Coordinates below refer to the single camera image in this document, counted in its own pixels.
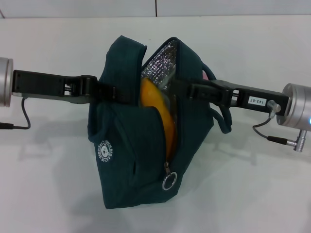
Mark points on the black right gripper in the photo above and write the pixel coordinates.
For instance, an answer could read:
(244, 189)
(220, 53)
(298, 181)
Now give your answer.
(243, 95)

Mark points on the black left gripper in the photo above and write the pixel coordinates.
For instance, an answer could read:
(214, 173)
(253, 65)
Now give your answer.
(43, 82)

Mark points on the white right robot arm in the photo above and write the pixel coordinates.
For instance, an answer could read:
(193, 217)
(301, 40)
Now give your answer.
(297, 106)

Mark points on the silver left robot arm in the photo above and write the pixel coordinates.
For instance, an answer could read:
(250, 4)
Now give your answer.
(6, 82)

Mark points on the dark teal lunch bag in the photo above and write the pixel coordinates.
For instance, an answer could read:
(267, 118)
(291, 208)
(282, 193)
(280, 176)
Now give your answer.
(121, 145)

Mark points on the yellow banana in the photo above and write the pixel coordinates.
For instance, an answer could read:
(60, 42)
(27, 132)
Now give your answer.
(160, 109)

